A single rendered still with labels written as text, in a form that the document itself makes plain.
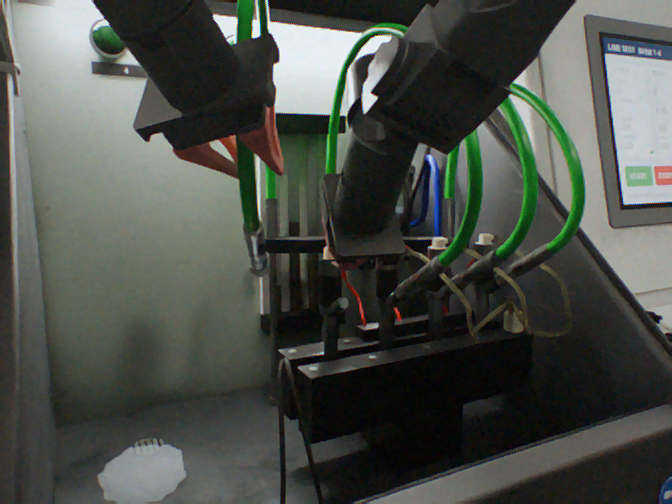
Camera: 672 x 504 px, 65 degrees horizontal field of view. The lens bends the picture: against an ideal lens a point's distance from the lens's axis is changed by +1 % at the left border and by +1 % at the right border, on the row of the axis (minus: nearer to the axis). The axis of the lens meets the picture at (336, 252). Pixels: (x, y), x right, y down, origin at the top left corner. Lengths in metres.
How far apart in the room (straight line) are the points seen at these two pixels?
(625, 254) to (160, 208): 0.73
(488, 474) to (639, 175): 0.64
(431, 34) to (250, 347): 0.66
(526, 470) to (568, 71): 0.62
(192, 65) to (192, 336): 0.60
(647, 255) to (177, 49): 0.83
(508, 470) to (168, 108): 0.40
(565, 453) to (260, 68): 0.43
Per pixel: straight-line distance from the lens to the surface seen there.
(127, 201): 0.84
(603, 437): 0.61
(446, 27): 0.38
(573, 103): 0.93
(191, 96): 0.37
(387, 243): 0.49
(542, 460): 0.55
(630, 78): 1.05
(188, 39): 0.35
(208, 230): 0.86
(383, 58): 0.40
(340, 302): 0.61
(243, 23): 0.46
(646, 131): 1.05
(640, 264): 0.99
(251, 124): 0.37
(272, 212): 0.79
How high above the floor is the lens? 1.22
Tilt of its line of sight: 10 degrees down
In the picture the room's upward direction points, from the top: straight up
